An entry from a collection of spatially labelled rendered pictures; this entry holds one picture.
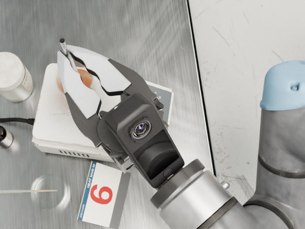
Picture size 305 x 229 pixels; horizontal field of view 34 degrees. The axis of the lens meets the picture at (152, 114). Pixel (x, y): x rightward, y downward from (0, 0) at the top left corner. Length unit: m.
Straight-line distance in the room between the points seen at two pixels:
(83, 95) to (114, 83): 0.04
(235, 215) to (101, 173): 0.30
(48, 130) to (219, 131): 0.28
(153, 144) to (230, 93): 0.37
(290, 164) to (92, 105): 0.22
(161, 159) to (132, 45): 0.38
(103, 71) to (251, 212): 0.23
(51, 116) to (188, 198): 0.30
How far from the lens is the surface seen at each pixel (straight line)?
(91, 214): 0.78
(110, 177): 0.80
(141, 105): 0.47
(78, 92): 0.57
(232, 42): 0.88
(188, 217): 0.53
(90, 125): 0.56
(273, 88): 0.52
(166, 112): 0.80
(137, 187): 0.81
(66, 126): 0.75
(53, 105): 0.76
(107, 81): 0.57
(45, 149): 0.80
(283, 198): 0.58
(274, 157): 0.55
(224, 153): 0.82
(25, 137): 0.85
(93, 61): 0.58
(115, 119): 0.47
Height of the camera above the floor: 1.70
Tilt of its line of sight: 75 degrees down
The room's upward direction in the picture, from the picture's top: straight up
